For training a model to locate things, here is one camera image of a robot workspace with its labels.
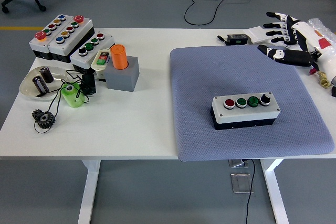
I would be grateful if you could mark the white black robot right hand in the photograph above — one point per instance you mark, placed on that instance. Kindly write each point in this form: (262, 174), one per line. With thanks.
(307, 37)

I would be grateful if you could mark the four-button white control box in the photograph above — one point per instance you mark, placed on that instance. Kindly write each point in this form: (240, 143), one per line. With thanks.
(78, 60)
(246, 116)

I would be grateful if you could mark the clear bubble wrap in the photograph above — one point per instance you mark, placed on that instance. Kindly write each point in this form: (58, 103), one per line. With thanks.
(325, 28)

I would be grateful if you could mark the black device green label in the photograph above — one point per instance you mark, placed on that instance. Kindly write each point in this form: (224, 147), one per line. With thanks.
(236, 40)

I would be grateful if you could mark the black pen tool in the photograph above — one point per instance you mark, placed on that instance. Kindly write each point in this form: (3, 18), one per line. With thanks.
(221, 39)

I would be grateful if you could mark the grey-blue quilted mat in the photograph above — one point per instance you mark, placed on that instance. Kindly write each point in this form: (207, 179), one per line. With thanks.
(197, 77)

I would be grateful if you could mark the metal floor socket lid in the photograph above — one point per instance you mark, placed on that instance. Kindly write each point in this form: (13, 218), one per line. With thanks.
(236, 163)

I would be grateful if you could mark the white table leg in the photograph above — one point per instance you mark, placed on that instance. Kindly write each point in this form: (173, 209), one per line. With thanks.
(275, 190)
(90, 190)

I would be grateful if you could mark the metal floor socket box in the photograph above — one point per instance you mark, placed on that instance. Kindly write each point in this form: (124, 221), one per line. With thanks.
(241, 183)

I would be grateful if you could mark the orange plastic cylinder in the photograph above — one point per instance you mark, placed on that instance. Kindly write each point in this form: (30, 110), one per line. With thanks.
(118, 57)

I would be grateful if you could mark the grey plastic block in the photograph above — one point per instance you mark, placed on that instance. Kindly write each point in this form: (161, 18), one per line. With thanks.
(122, 79)

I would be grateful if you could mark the small black adapter box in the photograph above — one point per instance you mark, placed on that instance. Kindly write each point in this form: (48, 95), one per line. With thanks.
(88, 83)

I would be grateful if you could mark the green plastic cylinder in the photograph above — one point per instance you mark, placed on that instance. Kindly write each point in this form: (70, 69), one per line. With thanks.
(73, 99)

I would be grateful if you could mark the black brown capacitor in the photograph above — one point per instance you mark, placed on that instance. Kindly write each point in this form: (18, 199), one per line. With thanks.
(47, 75)

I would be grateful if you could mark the black striped capacitor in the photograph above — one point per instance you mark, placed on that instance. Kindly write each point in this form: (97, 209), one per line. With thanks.
(40, 85)

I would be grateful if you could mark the large black gear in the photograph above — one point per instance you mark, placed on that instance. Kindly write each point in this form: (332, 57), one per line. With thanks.
(48, 121)

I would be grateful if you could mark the small black gear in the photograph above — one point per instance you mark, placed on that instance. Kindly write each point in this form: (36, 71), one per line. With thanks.
(36, 115)

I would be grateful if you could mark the shiny metal dish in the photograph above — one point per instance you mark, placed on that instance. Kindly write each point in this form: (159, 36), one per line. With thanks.
(27, 87)

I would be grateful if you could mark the white wall switch plate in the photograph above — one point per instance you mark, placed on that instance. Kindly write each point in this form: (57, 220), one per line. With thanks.
(256, 35)

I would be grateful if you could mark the cream red-green switch box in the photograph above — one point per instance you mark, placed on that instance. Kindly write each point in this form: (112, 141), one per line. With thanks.
(99, 64)

